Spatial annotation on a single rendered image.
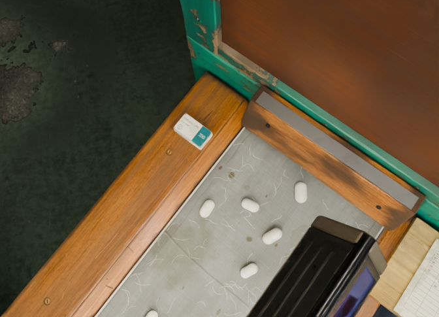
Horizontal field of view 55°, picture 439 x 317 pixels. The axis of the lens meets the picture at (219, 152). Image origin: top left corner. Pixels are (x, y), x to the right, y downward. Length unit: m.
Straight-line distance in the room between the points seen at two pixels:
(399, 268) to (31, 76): 1.47
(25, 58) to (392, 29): 1.57
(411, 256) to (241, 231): 0.28
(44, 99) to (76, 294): 1.10
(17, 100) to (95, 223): 1.10
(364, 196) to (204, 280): 0.29
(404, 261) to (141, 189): 0.45
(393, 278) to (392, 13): 0.45
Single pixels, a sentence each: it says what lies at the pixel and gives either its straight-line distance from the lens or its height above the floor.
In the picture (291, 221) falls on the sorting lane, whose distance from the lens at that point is 0.75.
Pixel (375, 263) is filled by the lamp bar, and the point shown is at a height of 1.08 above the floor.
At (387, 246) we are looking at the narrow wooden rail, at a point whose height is 0.76.
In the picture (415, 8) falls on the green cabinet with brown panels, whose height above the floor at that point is 1.16.
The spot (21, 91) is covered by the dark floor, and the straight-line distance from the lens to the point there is 1.80.
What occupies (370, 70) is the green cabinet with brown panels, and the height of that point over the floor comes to 1.04.
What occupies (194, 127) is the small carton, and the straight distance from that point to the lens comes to 0.74.
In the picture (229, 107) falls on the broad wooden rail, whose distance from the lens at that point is 0.77.
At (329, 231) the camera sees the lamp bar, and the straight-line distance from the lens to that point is 0.41.
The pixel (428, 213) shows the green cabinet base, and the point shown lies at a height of 0.80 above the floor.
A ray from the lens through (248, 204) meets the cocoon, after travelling 0.73.
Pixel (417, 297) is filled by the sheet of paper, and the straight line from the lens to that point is 0.76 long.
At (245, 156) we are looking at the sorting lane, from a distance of 0.77.
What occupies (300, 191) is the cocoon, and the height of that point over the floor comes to 0.76.
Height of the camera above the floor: 1.48
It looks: 75 degrees down
